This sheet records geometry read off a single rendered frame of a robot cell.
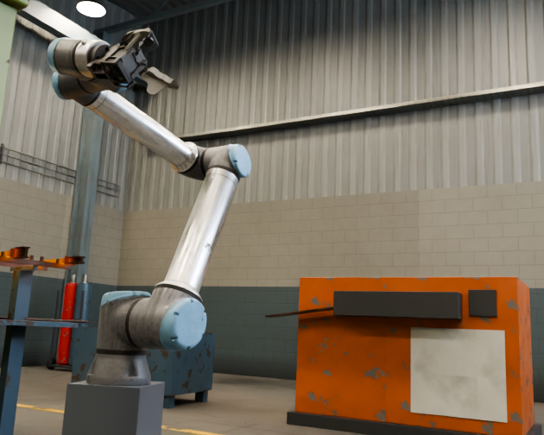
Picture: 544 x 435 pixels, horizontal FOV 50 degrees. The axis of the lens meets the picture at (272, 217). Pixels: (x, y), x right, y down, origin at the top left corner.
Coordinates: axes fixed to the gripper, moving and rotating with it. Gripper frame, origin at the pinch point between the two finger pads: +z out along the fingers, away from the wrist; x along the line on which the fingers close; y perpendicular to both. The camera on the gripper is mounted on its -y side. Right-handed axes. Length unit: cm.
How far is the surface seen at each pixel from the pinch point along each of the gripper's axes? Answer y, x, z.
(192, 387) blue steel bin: -37, -437, -248
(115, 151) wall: -425, -583, -814
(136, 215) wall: -350, -676, -749
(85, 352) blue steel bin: -13, -392, -351
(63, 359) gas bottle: -36, -632, -618
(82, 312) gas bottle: -105, -595, -610
